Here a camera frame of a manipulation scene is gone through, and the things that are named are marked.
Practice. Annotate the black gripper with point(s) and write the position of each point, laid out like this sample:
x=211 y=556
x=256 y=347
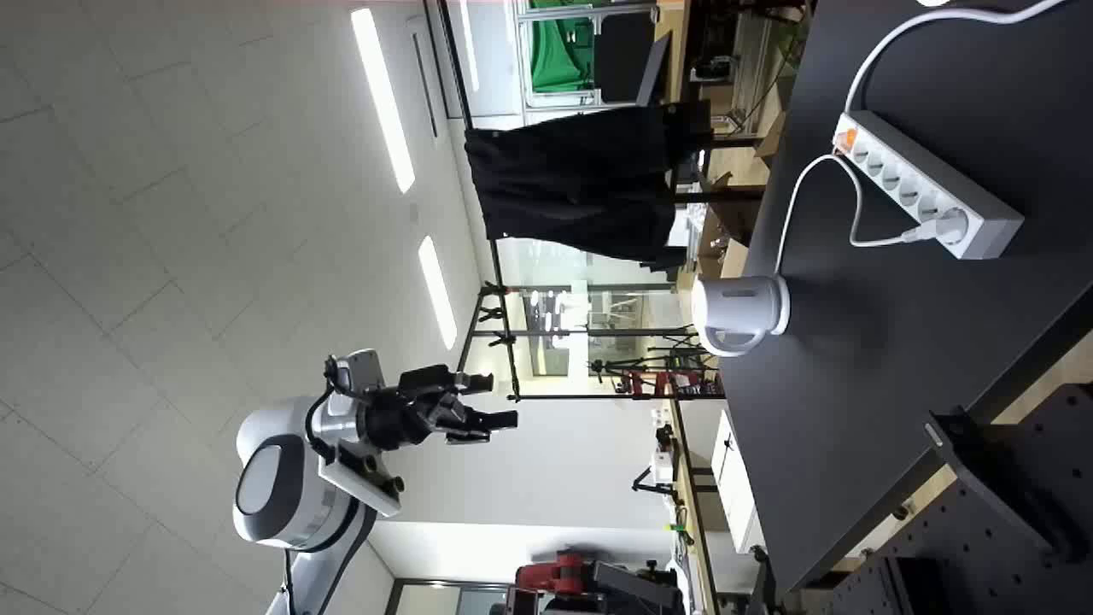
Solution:
x=399 y=414

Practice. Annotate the white power strip orange switch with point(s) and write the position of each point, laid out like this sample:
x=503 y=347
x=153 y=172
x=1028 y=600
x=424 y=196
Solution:
x=926 y=188

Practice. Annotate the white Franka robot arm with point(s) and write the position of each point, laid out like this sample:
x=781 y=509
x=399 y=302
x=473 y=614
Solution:
x=286 y=488

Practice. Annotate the short ceiling light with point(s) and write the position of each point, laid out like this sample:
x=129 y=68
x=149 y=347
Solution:
x=437 y=291

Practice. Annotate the red machine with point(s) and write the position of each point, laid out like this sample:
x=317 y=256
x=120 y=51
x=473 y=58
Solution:
x=557 y=575

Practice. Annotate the black hanging cloth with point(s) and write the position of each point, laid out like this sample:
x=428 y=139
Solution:
x=569 y=181

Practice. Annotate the white cabinet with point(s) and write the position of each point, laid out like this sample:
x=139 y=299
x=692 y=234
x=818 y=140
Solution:
x=740 y=484

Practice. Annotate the long ceiling light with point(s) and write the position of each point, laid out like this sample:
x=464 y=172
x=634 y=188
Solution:
x=383 y=98

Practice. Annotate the green board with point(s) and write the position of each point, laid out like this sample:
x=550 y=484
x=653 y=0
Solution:
x=560 y=51

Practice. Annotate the dark monitor screen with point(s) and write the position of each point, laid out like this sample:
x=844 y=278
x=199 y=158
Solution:
x=626 y=57

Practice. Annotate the black metal stand frame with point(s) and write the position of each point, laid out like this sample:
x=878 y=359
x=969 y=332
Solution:
x=499 y=328

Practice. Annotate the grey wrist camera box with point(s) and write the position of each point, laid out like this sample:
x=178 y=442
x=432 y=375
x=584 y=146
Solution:
x=362 y=371

